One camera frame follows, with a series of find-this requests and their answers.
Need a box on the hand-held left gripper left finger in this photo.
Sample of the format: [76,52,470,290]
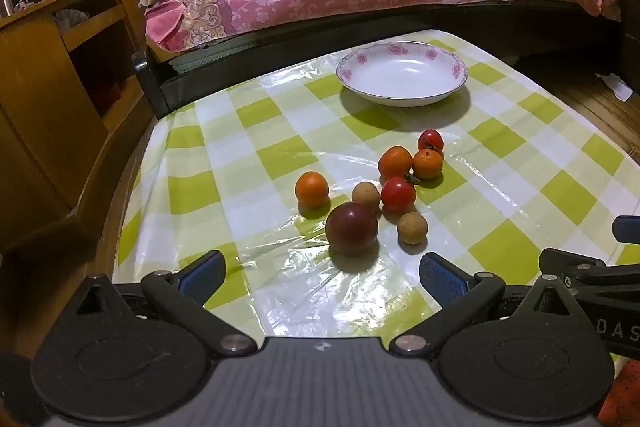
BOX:
[75,250,256,355]

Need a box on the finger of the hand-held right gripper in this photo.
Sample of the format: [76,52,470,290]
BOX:
[613,215,640,244]
[539,248,640,304]

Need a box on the orange mandarin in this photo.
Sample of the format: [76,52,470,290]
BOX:
[294,171,330,208]
[411,149,445,180]
[377,146,414,182]

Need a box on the green checkered plastic tablecloth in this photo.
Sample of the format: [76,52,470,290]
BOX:
[111,28,640,343]

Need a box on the white mattress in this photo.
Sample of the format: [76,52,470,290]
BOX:
[170,38,261,75]

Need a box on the red patterned cloth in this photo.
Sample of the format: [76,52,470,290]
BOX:
[597,353,640,427]

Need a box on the brown longan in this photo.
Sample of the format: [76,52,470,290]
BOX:
[351,181,382,211]
[397,212,429,246]

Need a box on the dark purple plum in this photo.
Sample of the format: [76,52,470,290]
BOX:
[325,201,379,256]

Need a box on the white floral plate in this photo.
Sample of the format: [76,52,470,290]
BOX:
[335,41,469,108]

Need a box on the white paper scrap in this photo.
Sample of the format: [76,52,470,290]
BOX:
[596,73,634,102]

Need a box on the white lace cloth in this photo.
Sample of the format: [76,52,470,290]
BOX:
[54,9,89,30]

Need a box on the wooden cabinet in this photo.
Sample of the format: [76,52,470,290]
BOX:
[0,0,157,258]

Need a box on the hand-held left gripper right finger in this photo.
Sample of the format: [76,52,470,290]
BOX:
[390,252,583,356]

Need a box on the small red cherry tomato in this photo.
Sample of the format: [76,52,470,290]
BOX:
[417,129,445,154]

